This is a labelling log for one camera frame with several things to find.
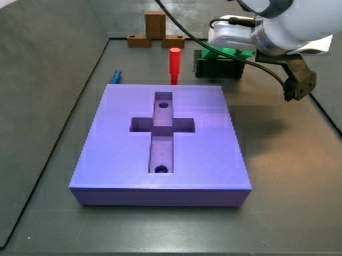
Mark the brown T-shaped block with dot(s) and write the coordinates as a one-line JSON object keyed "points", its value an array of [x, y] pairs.
{"points": [[155, 32]]}

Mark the black fixture block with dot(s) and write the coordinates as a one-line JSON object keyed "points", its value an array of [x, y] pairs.
{"points": [[216, 68]]}

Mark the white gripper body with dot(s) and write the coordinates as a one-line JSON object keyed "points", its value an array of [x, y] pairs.
{"points": [[229, 32]]}

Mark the red hexagonal peg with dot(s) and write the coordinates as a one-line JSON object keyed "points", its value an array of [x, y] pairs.
{"points": [[173, 64]]}

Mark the green U-shaped block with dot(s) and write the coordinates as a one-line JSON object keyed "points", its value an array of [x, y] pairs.
{"points": [[221, 53]]}

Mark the purple board with cross slot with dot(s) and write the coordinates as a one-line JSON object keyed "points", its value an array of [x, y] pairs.
{"points": [[161, 149]]}

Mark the blue peg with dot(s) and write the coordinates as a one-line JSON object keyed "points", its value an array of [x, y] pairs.
{"points": [[116, 77]]}

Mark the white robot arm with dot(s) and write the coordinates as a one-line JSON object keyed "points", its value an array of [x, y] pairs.
{"points": [[285, 26]]}

